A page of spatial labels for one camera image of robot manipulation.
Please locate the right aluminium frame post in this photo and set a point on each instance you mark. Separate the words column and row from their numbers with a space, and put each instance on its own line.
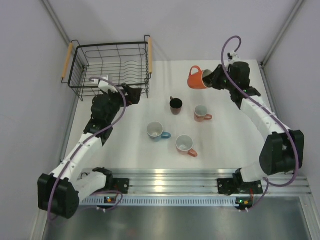
column 293, row 13

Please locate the blue mug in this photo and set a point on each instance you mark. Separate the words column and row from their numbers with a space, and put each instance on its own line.
column 155, row 131

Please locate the left wooden rack handle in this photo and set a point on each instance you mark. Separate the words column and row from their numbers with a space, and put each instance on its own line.
column 66, row 62

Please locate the pink printed mug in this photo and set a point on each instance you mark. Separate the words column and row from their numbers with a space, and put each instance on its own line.
column 201, row 114

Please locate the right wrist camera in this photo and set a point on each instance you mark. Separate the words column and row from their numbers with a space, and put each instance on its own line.
column 233, row 57

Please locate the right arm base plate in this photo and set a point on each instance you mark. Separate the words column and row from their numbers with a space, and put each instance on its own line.
column 227, row 186

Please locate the wooden rack handle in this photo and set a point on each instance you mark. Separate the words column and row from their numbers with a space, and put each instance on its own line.
column 66, row 62
column 150, row 55

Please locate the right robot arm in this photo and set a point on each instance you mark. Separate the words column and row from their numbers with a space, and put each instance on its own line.
column 283, row 149

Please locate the salmon dotted mug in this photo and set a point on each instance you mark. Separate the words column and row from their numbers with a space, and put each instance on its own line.
column 184, row 145

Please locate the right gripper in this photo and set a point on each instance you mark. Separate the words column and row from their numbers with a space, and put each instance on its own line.
column 212, row 80

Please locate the black wire dish rack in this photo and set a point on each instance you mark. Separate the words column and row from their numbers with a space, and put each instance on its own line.
column 126, row 63

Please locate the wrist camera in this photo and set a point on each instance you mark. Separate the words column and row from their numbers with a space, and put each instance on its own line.
column 233, row 57
column 106, row 84

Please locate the aluminium mounting rail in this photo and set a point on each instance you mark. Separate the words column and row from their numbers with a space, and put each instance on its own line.
column 200, row 182

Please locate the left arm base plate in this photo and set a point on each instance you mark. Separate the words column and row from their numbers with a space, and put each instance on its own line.
column 116, row 184

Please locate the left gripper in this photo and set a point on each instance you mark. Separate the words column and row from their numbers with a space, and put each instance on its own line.
column 134, row 94

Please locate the orange mug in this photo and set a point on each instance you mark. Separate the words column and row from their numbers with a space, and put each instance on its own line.
column 195, row 78

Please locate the right wooden rack handle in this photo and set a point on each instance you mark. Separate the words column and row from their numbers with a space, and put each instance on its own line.
column 150, row 55

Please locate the perforated cable duct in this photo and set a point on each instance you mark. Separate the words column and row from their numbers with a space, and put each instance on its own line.
column 181, row 201

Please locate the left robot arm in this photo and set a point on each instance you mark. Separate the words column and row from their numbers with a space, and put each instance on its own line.
column 61, row 192

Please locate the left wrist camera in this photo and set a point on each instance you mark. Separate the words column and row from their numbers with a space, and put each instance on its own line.
column 106, row 84

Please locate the dark brown mug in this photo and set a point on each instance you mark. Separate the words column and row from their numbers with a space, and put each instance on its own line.
column 175, row 105

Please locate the aluminium frame post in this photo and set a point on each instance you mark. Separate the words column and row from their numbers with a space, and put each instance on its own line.
column 56, row 21
column 293, row 13

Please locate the left aluminium frame post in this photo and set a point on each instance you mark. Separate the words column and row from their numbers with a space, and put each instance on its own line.
column 56, row 21

